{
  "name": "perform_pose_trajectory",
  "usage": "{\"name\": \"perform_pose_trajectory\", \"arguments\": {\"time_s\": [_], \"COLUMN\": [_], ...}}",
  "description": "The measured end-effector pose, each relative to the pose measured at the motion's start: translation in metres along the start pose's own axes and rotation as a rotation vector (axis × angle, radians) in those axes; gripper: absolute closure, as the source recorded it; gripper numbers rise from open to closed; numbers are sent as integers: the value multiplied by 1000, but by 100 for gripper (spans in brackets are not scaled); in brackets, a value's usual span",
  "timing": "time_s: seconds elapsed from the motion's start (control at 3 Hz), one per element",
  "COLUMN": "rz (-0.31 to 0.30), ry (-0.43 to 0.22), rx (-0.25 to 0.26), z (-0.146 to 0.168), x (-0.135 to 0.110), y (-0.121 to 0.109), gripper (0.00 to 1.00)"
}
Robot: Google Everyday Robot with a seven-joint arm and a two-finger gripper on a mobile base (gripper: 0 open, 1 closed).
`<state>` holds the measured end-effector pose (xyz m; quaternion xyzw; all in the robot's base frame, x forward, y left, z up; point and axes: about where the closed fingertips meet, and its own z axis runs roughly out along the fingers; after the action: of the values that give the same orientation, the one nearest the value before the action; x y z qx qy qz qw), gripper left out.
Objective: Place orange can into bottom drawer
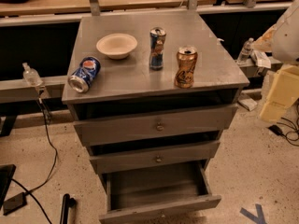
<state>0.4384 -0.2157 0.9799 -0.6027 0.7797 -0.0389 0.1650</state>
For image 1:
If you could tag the grey drawer cabinet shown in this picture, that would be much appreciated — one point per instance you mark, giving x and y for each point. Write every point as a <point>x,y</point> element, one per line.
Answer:
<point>129,87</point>

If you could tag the blue Pepsi can lying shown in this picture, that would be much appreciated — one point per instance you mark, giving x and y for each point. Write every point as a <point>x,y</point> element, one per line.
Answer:
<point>82,79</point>

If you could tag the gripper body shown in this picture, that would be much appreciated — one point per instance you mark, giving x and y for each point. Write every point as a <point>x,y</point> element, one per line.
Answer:
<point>287,37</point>

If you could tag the black power brick right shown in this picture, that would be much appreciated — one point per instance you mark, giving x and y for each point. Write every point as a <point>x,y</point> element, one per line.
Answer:
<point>276,130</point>

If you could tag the white packet on rail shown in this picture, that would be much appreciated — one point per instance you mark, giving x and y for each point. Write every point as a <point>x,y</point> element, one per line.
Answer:
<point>260,59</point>

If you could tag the middle drawer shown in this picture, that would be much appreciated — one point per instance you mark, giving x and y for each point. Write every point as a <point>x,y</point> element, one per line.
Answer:
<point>150,157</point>

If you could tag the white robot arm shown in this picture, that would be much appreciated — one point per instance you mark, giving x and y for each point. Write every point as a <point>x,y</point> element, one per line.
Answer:
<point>282,40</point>

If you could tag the orange soda can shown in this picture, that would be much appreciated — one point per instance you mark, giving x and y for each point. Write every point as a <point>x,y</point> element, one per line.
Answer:
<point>187,59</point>

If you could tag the black post on floor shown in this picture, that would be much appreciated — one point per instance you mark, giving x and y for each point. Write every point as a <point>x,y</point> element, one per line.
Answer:
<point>68,203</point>

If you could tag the clear bottle on left rail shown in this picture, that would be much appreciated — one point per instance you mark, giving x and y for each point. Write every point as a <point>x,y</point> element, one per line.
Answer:
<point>31,76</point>

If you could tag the open bottom drawer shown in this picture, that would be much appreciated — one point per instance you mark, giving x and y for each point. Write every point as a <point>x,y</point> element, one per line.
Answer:
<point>154,192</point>

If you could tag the black monitor edge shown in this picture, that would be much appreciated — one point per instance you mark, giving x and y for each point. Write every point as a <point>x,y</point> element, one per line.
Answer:
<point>6,175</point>

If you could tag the crushed blue can standing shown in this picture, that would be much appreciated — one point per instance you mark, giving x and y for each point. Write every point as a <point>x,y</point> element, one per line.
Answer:
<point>157,38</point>

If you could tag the water bottle on right rail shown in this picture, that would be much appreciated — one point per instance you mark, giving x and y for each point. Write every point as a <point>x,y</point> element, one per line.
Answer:
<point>245,52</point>

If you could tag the white paper bowl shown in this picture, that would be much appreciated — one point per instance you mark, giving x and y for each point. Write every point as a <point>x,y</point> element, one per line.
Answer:
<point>116,46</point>

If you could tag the top drawer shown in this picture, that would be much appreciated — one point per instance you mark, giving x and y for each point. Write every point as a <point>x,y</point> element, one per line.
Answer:
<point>92,132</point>

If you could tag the black power adapter left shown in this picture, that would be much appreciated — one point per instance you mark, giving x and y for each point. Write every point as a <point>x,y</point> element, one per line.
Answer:
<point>14,203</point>

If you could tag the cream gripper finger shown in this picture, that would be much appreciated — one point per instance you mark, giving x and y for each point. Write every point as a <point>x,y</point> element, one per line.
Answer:
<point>271,112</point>

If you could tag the white block under rail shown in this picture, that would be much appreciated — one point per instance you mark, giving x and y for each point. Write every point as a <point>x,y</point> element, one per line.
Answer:
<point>247,102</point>

